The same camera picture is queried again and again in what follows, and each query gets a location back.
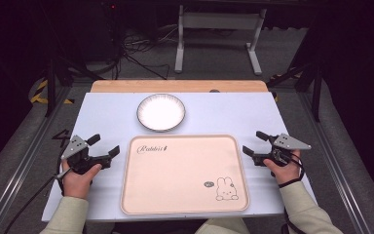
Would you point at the dark round table grommet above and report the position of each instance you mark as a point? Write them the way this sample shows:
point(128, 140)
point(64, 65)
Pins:
point(214, 91)

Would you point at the person's leg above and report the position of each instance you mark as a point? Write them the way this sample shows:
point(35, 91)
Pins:
point(224, 226)

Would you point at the white metal stand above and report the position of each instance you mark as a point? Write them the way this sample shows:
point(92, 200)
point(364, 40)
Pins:
point(220, 20)

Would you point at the white plate with dark rim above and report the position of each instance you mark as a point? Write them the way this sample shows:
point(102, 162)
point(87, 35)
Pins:
point(161, 112)

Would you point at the yellow black floor tape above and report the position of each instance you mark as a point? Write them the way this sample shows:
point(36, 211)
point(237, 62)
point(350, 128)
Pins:
point(39, 94)

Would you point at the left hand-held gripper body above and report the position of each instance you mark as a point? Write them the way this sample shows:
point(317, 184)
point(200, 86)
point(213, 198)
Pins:
point(74, 147)

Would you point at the black tripod stand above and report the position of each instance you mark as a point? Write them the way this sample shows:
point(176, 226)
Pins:
point(50, 87)
point(316, 91)

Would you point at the pink tray with rabbit print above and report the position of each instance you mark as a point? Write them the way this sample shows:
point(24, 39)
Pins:
point(185, 175)

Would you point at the person's right hand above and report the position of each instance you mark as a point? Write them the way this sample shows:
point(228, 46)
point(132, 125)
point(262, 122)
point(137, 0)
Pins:
point(284, 171)

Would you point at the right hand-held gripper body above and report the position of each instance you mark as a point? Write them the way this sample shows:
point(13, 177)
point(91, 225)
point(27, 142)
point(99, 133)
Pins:
point(287, 143)

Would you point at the aluminium floor rail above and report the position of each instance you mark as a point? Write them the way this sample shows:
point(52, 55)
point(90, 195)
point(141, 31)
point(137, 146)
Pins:
point(19, 165)
point(334, 162)

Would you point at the person's left hand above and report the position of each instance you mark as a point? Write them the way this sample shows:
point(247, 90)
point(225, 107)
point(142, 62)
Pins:
point(78, 183)

